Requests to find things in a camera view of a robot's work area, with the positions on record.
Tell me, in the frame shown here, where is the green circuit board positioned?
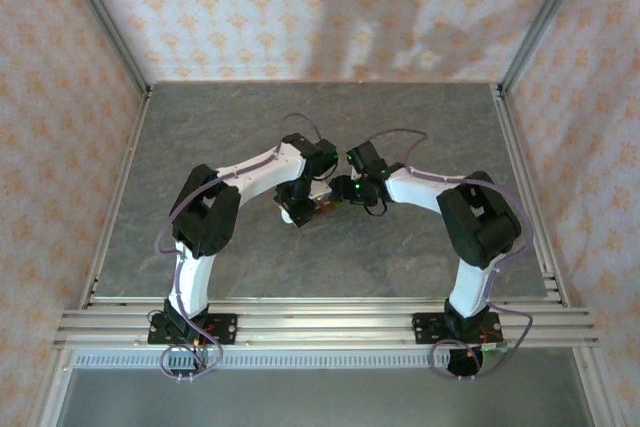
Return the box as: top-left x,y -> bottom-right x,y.
479,341 -> 509,363

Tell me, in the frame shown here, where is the aluminium frame post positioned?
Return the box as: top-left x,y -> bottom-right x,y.
498,0 -> 597,96
54,0 -> 152,98

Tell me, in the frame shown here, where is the aluminium table side rail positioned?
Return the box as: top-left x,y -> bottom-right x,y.
492,86 -> 571,308
82,89 -> 152,308

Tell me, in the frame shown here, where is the aluminium base rail beam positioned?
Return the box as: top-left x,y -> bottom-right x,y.
52,296 -> 601,351

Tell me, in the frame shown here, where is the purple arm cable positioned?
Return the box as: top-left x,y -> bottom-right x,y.
156,113 -> 324,348
357,127 -> 536,348

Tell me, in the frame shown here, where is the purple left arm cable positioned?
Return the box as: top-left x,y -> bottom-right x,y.
156,113 -> 324,348

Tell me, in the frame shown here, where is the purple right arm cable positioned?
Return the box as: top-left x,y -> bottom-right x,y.
357,127 -> 536,348

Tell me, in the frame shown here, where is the white slotted cable duct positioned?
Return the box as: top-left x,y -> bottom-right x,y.
72,349 -> 581,371

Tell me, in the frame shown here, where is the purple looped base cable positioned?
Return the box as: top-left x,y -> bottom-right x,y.
429,331 -> 529,382
158,343 -> 225,382

